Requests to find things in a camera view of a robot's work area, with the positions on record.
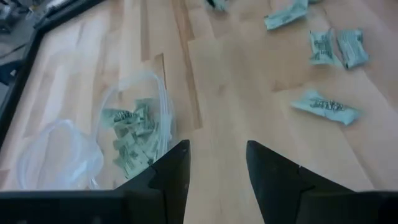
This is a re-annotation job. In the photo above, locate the clear plastic bin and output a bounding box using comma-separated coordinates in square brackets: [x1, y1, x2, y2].
[93, 70, 178, 187]
[15, 118, 105, 191]

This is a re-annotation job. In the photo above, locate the dark blue table clamp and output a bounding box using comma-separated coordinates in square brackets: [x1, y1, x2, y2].
[0, 60, 20, 86]

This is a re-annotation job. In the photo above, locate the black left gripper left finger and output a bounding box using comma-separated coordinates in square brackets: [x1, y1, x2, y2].
[115, 139, 190, 224]

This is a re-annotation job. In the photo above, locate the black table edge frame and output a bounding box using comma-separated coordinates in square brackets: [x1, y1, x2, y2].
[0, 0, 105, 149]

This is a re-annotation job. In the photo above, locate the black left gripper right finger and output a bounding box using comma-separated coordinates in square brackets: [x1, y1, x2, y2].
[247, 140, 358, 224]

